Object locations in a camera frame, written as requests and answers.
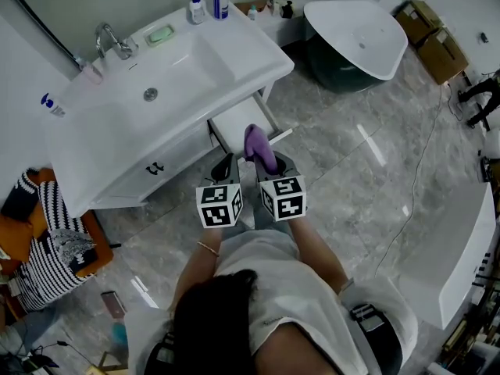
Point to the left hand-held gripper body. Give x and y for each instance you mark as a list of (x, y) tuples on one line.
[(216, 207)]

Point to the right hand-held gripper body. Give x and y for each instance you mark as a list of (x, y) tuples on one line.
[(287, 199)]

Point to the purple cloth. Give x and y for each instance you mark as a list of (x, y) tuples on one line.
[(258, 143)]

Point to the white drawer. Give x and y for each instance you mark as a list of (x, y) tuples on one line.
[(242, 123)]

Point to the person's left forearm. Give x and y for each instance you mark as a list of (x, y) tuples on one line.
[(195, 276)]

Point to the person's right forearm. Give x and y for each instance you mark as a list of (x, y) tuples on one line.
[(316, 260)]

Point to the person's white shirt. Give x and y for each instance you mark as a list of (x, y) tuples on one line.
[(281, 287)]

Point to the white vanity cabinet with sink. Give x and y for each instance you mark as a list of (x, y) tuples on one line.
[(117, 139)]

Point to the maroon notebook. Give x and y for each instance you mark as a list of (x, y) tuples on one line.
[(113, 303)]

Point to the green and white bathtub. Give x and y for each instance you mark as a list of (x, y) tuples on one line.
[(359, 33)]

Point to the chrome faucet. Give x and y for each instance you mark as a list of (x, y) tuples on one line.
[(121, 47)]

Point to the small black bottle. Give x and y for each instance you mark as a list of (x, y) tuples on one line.
[(287, 11)]

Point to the pink cup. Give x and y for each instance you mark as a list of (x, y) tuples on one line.
[(93, 72)]

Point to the small white teal-capped bottle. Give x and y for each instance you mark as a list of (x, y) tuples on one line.
[(252, 13)]

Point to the clear pump bottle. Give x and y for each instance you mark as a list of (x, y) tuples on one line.
[(197, 12)]

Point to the brown tray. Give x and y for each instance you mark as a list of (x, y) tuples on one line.
[(242, 7)]

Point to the small white box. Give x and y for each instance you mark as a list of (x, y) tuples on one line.
[(276, 5)]

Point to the small bottle with blue pump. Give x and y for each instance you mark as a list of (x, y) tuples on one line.
[(54, 108)]

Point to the white rectangular bathtub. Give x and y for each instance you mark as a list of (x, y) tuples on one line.
[(461, 272)]

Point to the cardboard box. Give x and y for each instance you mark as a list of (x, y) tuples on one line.
[(418, 20), (443, 57)]

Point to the orange cushion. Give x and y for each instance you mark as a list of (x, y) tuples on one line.
[(15, 236)]

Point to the black wall socket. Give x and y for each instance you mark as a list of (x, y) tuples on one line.
[(484, 38)]

